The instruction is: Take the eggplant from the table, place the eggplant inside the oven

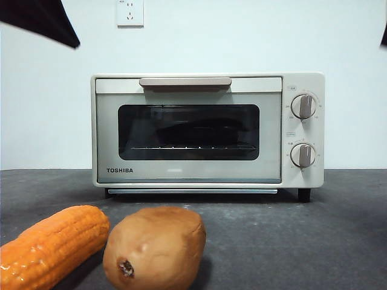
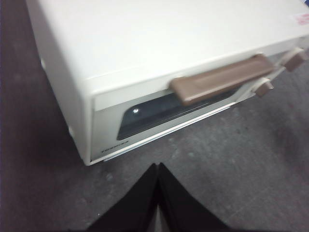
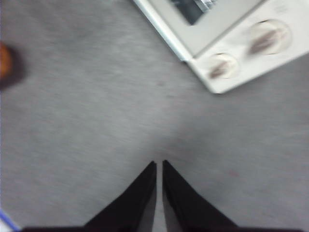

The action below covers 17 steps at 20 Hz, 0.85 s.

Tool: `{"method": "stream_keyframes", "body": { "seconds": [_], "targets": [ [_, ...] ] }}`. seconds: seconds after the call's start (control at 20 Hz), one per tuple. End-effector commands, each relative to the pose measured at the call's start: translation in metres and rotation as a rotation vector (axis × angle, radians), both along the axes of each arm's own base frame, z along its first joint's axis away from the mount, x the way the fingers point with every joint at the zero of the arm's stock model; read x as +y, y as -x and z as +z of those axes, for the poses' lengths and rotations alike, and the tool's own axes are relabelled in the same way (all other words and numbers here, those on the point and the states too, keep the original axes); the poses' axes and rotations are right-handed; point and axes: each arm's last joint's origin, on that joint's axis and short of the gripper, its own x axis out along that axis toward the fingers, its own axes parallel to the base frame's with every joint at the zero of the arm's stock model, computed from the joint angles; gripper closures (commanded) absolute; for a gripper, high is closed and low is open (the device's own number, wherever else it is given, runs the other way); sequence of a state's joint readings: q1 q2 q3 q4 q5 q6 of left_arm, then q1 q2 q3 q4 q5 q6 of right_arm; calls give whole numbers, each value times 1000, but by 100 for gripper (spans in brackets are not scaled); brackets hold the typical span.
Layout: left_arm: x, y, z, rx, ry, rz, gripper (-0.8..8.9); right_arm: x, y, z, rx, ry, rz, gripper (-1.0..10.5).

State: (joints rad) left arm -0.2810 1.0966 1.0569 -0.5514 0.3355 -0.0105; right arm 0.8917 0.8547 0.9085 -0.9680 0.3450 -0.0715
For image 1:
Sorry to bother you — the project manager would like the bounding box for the oven door with glass window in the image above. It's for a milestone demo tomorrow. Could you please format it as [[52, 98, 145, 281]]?
[[95, 77, 283, 184]]

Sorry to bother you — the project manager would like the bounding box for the dark purple eggplant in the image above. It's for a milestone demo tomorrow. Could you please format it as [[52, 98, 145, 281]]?
[[155, 117, 244, 146]]

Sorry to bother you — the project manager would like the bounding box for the cream Toshiba toaster oven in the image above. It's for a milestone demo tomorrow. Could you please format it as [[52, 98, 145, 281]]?
[[90, 71, 326, 202]]

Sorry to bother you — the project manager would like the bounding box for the cream oven knob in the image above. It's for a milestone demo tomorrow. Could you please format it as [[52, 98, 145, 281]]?
[[290, 143, 317, 169], [291, 94, 317, 120]]

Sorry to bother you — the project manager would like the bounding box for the orange corn cob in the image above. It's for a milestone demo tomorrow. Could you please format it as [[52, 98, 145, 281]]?
[[0, 205, 111, 290]]

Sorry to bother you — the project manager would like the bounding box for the brown potato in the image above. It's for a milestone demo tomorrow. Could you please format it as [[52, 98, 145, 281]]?
[[103, 207, 206, 290]]

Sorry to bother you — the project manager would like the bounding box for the white wall socket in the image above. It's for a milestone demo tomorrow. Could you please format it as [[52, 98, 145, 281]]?
[[117, 0, 145, 28]]

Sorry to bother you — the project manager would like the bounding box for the metal wire oven rack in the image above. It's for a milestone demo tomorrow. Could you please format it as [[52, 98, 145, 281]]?
[[128, 146, 258, 151]]

